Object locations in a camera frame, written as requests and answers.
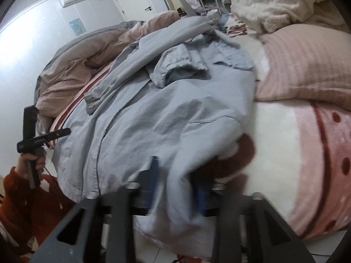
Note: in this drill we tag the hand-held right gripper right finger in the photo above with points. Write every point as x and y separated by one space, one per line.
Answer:
202 197

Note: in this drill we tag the grey-blue jacket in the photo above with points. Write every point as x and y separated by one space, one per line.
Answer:
153 109

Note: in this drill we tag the red white striped sheet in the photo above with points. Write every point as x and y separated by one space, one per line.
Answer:
82 93

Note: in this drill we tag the white pink printed blanket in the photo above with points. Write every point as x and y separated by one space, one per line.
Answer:
299 153

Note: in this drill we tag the pink grey duvet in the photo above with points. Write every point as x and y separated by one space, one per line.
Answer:
82 60

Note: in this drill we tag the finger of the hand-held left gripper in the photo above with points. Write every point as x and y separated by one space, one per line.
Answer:
56 133

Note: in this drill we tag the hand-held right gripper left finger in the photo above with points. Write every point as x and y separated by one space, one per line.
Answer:
153 176

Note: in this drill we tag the cream fluffy blanket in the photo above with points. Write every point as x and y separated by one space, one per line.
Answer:
277 2

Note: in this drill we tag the pink ribbed pillow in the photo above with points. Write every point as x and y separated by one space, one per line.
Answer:
304 65

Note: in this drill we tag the person's left hand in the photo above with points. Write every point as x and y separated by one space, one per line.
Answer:
35 161

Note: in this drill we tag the blue wall poster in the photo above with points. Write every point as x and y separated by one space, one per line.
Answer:
76 26

